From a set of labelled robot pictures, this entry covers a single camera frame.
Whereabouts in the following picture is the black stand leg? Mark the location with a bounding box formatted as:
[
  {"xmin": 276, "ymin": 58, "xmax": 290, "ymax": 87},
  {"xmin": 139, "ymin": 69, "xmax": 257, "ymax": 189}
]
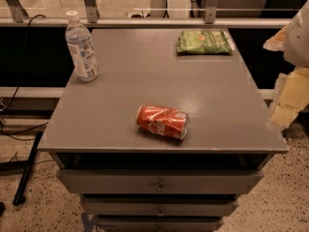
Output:
[{"xmin": 0, "ymin": 131, "xmax": 42, "ymax": 206}]

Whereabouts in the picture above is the metal railing frame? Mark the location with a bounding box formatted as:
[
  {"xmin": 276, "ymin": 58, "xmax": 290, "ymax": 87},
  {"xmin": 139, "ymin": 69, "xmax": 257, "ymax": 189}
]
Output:
[{"xmin": 0, "ymin": 0, "xmax": 309, "ymax": 29}]

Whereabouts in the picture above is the black cable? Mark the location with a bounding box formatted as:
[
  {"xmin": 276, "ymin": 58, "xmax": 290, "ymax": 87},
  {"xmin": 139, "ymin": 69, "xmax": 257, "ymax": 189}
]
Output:
[{"xmin": 0, "ymin": 14, "xmax": 49, "ymax": 142}]

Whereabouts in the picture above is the clear plastic water bottle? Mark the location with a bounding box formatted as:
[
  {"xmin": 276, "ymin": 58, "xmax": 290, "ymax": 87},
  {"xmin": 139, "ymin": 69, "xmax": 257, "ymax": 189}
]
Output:
[{"xmin": 65, "ymin": 11, "xmax": 99, "ymax": 82}]

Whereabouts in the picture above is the green chip bag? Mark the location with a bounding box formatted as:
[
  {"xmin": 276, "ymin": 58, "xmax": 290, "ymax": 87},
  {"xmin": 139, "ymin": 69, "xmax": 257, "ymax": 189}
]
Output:
[{"xmin": 177, "ymin": 31, "xmax": 232, "ymax": 55}]

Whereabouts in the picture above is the red soda can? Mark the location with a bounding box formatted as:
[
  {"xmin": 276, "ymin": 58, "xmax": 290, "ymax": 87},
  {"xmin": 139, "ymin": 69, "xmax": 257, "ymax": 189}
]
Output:
[{"xmin": 136, "ymin": 104, "xmax": 189, "ymax": 140}]

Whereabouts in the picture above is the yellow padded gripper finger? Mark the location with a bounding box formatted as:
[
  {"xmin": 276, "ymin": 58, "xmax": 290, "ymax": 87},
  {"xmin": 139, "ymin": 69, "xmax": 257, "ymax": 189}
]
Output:
[{"xmin": 266, "ymin": 67, "xmax": 309, "ymax": 132}]

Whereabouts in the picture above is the grey drawer cabinet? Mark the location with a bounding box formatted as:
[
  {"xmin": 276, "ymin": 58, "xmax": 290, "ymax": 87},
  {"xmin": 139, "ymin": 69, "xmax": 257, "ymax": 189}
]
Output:
[{"xmin": 40, "ymin": 29, "xmax": 288, "ymax": 232}]

